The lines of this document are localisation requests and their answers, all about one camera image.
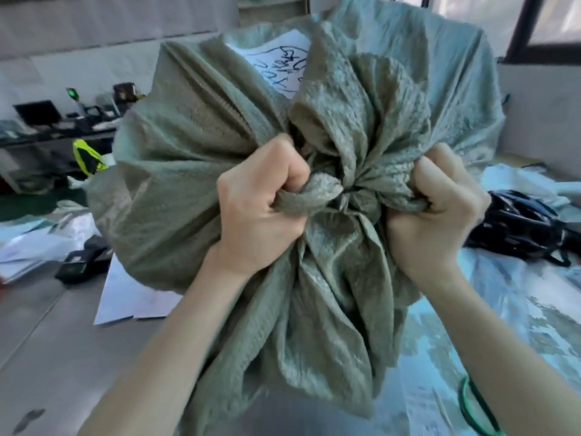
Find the person's right hand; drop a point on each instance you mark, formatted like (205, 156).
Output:
(445, 222)

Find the person's left hand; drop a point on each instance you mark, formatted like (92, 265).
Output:
(254, 213)

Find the person's right thumb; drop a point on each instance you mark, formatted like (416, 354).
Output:
(431, 181)

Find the person's left fingers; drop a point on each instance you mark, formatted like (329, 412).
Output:
(286, 163)

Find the green woven sack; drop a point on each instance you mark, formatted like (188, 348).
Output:
(190, 177)

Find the person's right forearm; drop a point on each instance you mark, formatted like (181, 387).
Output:
(508, 354)

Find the person's left forearm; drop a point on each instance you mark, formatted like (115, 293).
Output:
(172, 354)

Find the black bicycle helmet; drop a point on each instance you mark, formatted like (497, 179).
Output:
(517, 226)

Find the white handwritten paper label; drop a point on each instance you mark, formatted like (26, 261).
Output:
(277, 58)

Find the wooden shelf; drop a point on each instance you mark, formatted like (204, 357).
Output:
(272, 8)

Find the clear plastic sheeting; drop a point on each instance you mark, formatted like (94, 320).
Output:
(535, 308)

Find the white paper sheet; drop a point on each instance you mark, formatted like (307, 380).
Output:
(122, 295)

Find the scanner with green light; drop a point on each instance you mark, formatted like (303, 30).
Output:
(74, 97)

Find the black handheld device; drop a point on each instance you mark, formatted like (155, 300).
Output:
(81, 263)

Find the green wrist band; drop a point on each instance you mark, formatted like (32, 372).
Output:
(472, 408)

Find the dark work table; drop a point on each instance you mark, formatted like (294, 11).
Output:
(41, 140)

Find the black laptop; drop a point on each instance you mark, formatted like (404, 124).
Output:
(37, 112)

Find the pile of white sacks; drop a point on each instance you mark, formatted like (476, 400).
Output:
(36, 240)

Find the black window frame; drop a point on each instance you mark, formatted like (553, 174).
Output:
(526, 27)

